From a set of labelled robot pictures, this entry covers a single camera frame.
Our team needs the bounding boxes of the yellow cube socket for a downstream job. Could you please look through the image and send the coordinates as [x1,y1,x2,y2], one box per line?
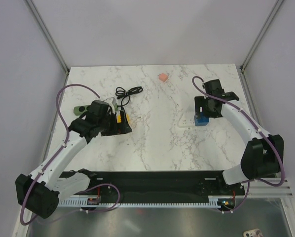
[115,111,129,123]

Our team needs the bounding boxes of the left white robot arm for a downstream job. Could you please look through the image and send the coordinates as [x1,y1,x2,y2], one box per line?
[15,98,132,219]

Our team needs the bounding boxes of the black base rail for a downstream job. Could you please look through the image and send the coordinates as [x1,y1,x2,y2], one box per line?
[58,169,261,204]

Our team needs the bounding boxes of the black coiled cable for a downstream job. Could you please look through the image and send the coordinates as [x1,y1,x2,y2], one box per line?
[115,86,143,114]

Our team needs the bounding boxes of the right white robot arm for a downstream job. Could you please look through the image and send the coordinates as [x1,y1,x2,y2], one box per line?
[194,79,285,195]

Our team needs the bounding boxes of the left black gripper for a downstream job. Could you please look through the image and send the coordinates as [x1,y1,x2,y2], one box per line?
[98,110,131,136]

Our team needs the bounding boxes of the white cable duct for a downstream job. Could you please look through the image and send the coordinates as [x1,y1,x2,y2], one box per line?
[58,195,235,208]

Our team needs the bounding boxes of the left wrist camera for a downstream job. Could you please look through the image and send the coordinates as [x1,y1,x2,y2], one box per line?
[104,97,118,114]

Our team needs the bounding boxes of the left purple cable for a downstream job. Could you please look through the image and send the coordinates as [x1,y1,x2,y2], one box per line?
[19,83,101,225]

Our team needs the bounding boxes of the pink cube block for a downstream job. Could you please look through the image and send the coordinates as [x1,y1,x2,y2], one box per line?
[159,73,169,82]

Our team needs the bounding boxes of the white triangular power strip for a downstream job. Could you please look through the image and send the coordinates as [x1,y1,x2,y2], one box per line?
[178,111,195,128]

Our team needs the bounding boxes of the green power strip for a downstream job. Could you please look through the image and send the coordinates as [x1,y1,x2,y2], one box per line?
[73,105,90,116]

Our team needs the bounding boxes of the blue cube socket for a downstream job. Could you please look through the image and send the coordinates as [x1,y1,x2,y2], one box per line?
[194,116,209,126]

